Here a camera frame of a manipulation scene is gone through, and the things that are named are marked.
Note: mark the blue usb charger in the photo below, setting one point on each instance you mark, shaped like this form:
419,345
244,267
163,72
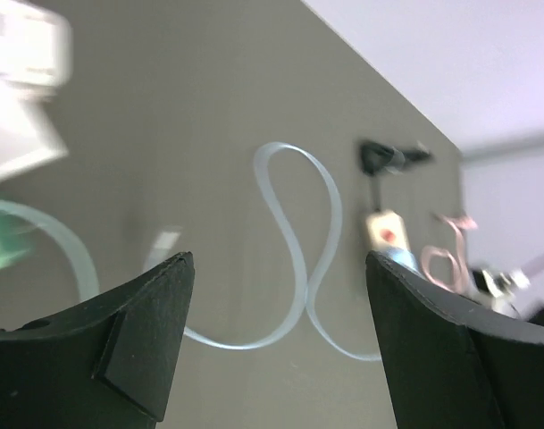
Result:
403,257

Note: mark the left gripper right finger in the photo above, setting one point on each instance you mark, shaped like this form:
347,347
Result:
449,362

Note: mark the green usb charger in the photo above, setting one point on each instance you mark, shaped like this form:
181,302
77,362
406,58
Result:
13,245

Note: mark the beige red power strip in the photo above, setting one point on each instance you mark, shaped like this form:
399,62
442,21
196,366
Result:
386,229

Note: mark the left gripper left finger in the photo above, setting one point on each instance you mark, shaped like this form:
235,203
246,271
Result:
108,362

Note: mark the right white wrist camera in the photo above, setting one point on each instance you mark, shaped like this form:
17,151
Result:
496,289

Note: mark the white square adapter plug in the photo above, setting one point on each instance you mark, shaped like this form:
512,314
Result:
35,45

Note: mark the white cube charger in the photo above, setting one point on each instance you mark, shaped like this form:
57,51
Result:
28,139

